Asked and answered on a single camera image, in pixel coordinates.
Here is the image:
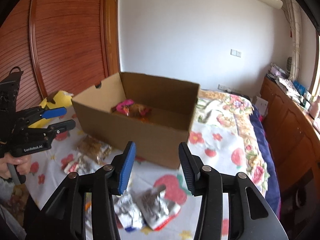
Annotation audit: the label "silver packet with blue stripe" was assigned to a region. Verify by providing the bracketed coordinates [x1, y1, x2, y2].
[113, 184, 181, 232]

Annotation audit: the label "floral bed quilt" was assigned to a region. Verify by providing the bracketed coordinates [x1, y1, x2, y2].
[188, 89, 281, 215]

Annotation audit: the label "wooden wardrobe sliding doors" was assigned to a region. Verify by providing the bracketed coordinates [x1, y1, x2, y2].
[1, 0, 120, 110]

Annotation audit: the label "wall power strip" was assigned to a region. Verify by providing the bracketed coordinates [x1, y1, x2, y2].
[217, 84, 232, 93]

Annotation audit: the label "pink snack packet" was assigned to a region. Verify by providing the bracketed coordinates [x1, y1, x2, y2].
[111, 99, 151, 118]

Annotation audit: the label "person's left hand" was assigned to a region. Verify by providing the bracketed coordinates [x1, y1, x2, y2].
[0, 153, 31, 179]

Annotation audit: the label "strawberry flower print tablecloth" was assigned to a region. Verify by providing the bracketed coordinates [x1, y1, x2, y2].
[24, 97, 271, 240]

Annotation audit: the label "brown grain bar packet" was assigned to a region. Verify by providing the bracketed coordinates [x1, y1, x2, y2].
[78, 135, 112, 165]

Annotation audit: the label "patterned window curtain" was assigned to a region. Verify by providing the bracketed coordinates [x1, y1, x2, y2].
[285, 0, 302, 81]

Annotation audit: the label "white wall switch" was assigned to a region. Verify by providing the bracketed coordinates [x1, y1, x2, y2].
[231, 49, 241, 57]

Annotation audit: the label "yellow Pikachu plush toy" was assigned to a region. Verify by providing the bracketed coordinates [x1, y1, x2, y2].
[29, 90, 74, 128]

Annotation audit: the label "brown cardboard box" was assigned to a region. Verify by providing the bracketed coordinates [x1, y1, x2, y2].
[72, 72, 200, 169]

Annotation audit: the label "pink thermos bottle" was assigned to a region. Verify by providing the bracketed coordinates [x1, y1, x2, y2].
[309, 96, 320, 119]

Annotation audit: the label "wooden window cabinet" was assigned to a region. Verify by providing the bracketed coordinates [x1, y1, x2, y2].
[260, 77, 319, 195]

